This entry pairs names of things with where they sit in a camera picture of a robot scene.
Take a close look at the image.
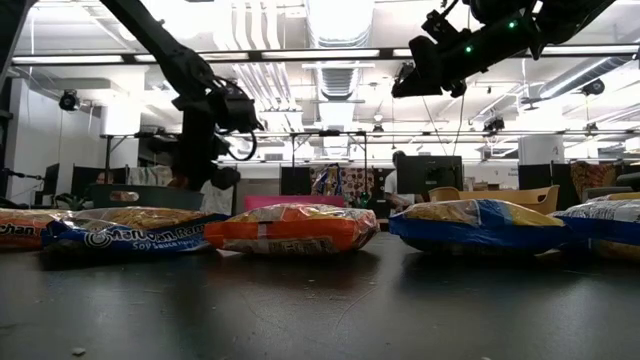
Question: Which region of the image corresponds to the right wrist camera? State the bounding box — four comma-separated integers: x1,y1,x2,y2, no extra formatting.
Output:
422,7,464,41

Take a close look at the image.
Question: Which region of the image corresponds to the black partition panel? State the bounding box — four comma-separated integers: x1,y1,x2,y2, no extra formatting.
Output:
279,166,312,196

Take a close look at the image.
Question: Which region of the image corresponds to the pale patterned cloth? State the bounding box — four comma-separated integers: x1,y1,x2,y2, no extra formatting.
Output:
127,166,174,187

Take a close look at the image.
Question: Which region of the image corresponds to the silver ventilation duct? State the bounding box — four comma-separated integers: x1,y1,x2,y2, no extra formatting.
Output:
304,0,376,104

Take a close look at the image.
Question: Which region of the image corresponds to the black overhead light bar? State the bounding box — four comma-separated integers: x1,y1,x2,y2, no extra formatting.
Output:
12,44,640,65

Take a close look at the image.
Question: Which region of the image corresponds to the orange Maruchan ramen pack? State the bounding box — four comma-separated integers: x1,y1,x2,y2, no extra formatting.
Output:
0,208,71,250
203,202,380,256

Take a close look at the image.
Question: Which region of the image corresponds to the dark blue-green plastic bin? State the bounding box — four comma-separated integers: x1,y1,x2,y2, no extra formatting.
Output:
89,183,205,211

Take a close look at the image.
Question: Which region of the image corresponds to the orange-yellow plastic bin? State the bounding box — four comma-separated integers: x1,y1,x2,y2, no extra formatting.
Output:
428,184,560,217

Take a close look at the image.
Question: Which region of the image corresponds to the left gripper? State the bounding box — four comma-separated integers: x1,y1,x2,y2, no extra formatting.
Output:
172,92,242,192

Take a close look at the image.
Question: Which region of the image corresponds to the black metal rack frame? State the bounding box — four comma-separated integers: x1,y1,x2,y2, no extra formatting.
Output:
102,130,369,171

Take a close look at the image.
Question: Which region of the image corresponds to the orange patterned cloth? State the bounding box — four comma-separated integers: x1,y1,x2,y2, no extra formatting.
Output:
569,160,619,201

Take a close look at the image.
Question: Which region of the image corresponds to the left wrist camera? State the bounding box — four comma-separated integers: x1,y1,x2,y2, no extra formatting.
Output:
217,82,264,135

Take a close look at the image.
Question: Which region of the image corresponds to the dark patterned cloth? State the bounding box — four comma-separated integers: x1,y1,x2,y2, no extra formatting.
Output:
312,164,376,209

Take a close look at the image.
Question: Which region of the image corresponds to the black monitor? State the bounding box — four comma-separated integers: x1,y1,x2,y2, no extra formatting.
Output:
396,155,464,201

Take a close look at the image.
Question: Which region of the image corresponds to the white draped cloth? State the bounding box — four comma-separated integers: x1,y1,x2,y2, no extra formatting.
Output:
198,178,237,216

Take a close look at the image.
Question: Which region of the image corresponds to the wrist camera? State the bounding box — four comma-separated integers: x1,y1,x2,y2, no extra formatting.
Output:
217,82,264,135
422,7,464,41

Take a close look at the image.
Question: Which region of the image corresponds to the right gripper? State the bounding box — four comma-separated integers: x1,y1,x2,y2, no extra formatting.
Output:
392,17,531,99

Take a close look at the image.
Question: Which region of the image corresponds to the dark grey chair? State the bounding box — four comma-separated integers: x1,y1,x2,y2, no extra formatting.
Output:
582,172,640,202

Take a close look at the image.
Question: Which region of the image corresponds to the black cabinet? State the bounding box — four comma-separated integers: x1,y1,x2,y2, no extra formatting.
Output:
518,163,574,211

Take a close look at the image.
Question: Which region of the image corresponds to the pink-red plastic bin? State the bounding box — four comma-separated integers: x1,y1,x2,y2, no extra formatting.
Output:
243,194,346,211

